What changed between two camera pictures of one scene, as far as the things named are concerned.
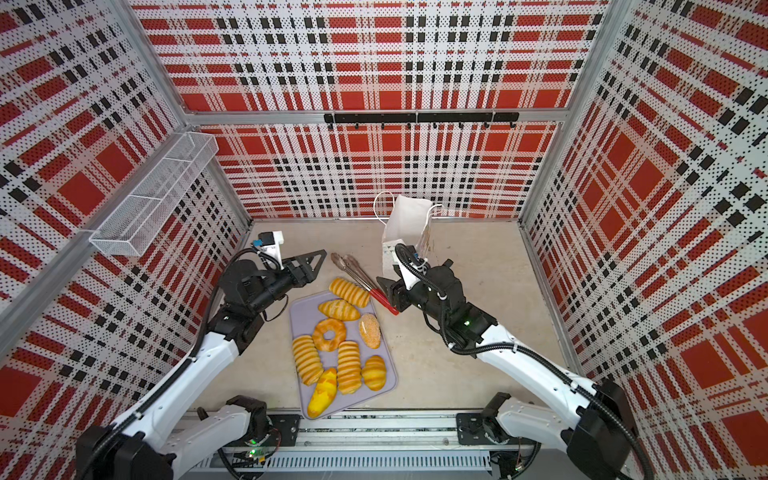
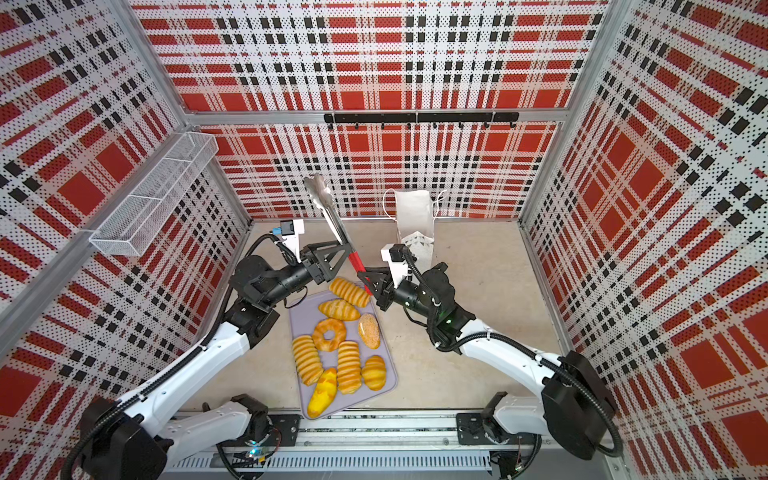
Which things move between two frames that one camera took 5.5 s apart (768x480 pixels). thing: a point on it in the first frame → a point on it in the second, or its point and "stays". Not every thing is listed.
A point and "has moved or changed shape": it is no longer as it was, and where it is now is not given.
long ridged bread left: [307, 360] stays
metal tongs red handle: [352, 266] has moved or changed shape
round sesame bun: [370, 330] stays
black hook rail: [423, 118] stays
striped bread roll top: [352, 293] stays
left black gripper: [304, 268] → [326, 273]
